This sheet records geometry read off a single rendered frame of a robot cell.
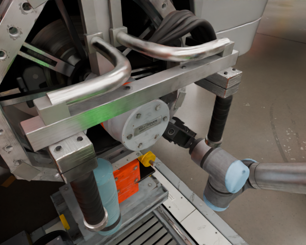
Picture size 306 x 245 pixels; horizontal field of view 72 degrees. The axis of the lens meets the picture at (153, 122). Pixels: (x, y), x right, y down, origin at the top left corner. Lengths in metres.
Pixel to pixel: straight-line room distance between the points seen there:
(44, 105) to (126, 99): 0.11
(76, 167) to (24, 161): 0.27
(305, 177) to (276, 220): 0.77
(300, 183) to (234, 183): 0.17
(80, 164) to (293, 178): 0.58
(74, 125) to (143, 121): 0.18
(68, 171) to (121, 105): 0.12
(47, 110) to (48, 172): 0.34
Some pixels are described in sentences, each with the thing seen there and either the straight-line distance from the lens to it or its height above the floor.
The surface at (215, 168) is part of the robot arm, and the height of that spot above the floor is 0.64.
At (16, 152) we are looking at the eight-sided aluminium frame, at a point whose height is 0.81.
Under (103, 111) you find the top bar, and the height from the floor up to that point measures 0.97.
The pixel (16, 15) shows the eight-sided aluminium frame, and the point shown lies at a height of 1.06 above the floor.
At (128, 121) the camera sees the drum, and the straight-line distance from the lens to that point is 0.41.
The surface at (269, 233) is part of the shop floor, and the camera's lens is 1.39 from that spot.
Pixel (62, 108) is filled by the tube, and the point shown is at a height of 1.00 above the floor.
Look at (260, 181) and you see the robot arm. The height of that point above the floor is 0.57.
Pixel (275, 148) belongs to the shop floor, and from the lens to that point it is 1.83.
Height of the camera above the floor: 1.14
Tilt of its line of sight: 39 degrees down
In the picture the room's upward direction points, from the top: straight up
